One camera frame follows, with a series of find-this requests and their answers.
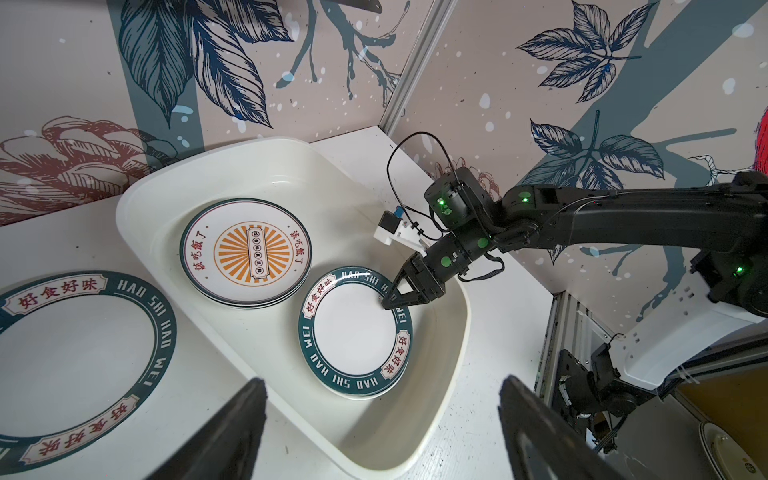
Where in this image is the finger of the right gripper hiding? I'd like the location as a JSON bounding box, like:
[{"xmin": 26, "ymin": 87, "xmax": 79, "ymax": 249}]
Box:
[
  {"xmin": 416, "ymin": 272, "xmax": 445, "ymax": 304},
  {"xmin": 381, "ymin": 254, "xmax": 429, "ymax": 310}
]

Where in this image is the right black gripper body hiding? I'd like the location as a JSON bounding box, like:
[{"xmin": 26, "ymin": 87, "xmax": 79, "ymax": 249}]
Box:
[{"xmin": 421, "ymin": 167, "xmax": 506, "ymax": 292}]

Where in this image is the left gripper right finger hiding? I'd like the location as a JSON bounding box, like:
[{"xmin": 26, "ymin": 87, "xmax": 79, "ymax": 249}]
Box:
[{"xmin": 498, "ymin": 375, "xmax": 621, "ymax": 479}]

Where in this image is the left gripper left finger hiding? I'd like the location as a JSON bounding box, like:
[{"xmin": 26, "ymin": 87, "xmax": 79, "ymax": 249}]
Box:
[{"xmin": 149, "ymin": 378, "xmax": 267, "ymax": 479}]

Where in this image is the green ring plate mid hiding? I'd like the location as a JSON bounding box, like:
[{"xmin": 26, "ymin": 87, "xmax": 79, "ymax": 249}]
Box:
[{"xmin": 298, "ymin": 266, "xmax": 414, "ymax": 399}]

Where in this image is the orange sunburst plate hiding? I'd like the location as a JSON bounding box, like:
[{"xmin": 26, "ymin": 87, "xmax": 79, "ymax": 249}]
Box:
[{"xmin": 179, "ymin": 198, "xmax": 313, "ymax": 308}]

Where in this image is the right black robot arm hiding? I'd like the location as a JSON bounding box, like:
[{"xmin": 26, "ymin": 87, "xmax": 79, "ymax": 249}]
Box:
[{"xmin": 382, "ymin": 167, "xmax": 767, "ymax": 391}]

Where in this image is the white plastic bin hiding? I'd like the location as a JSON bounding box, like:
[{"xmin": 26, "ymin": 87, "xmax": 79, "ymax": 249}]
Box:
[{"xmin": 116, "ymin": 138, "xmax": 471, "ymax": 479}]

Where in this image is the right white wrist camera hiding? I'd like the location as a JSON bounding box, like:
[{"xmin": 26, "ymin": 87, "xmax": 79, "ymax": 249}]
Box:
[{"xmin": 374, "ymin": 210, "xmax": 428, "ymax": 256}]

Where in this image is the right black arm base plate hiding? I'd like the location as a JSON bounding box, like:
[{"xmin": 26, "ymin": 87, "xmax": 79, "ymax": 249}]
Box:
[{"xmin": 548, "ymin": 344, "xmax": 655, "ymax": 454}]

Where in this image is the aluminium mounting rail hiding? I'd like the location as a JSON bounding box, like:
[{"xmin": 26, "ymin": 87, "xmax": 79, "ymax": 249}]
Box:
[{"xmin": 534, "ymin": 291, "xmax": 595, "ymax": 421}]

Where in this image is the green ring plate back left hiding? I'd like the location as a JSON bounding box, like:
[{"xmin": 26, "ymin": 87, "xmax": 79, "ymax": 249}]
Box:
[{"xmin": 1, "ymin": 270, "xmax": 177, "ymax": 475}]

